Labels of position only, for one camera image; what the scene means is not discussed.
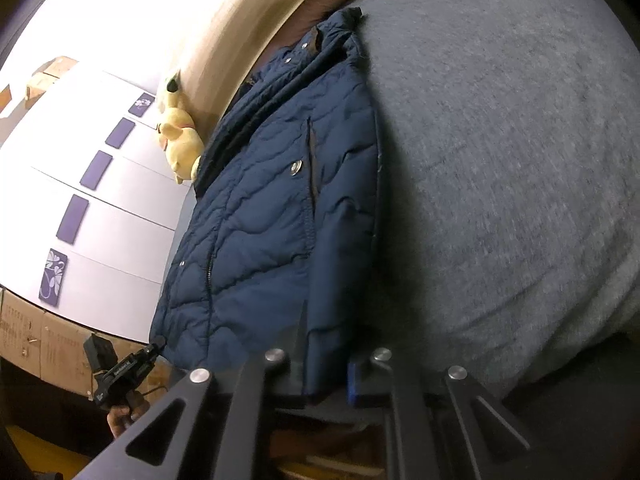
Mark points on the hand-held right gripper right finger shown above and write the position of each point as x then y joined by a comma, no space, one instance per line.
352,382

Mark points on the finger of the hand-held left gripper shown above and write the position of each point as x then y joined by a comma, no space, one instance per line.
155,349

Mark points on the white wardrobe with purple panels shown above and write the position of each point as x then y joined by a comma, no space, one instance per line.
125,230

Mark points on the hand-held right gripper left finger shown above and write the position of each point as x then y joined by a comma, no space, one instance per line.
260,385

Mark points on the navy quilted jacket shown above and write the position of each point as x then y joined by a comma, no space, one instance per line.
265,220

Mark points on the bed with grey sheet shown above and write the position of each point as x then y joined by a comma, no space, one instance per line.
500,160

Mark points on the pink pillow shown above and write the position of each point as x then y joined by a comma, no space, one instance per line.
310,15

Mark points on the person's left hand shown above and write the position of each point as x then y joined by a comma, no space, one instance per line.
122,417

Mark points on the large cardboard box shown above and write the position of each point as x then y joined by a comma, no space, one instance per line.
30,330

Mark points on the yellow plush toy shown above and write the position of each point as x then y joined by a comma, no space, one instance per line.
182,145

